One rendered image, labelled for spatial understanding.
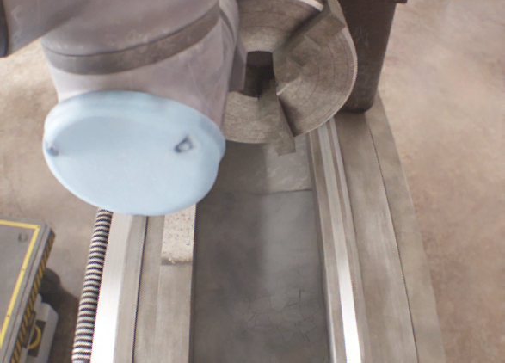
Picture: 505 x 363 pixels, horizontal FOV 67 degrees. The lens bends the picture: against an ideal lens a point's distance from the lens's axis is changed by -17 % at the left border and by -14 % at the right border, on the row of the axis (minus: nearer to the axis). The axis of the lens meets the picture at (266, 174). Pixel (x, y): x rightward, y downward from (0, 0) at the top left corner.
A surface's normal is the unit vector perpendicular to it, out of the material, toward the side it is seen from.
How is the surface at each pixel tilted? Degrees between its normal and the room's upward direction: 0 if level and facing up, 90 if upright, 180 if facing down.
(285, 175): 0
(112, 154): 93
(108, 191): 93
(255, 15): 90
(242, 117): 90
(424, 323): 0
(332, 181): 48
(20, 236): 0
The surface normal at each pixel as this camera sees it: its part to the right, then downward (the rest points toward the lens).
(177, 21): 0.73, 0.50
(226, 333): -0.07, -0.47
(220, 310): 0.21, -0.31
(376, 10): 0.04, 0.77
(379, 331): 0.04, -0.64
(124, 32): 0.25, 0.72
